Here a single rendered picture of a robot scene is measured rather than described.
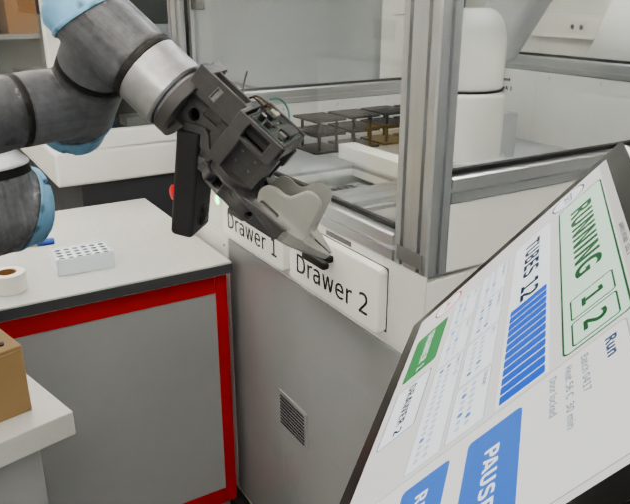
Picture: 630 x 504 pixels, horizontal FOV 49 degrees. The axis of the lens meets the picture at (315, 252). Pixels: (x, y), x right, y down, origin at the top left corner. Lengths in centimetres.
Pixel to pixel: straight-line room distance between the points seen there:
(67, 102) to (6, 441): 52
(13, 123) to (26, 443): 52
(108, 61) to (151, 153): 153
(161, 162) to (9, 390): 127
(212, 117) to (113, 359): 100
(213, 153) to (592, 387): 42
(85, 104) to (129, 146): 145
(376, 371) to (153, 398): 66
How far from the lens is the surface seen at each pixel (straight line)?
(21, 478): 117
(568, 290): 52
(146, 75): 69
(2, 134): 74
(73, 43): 73
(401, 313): 111
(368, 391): 125
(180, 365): 168
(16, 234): 108
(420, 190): 101
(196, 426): 178
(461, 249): 107
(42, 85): 76
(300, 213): 67
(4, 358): 108
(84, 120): 78
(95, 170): 219
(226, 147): 66
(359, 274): 115
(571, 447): 36
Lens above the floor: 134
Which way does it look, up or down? 20 degrees down
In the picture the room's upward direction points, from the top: straight up
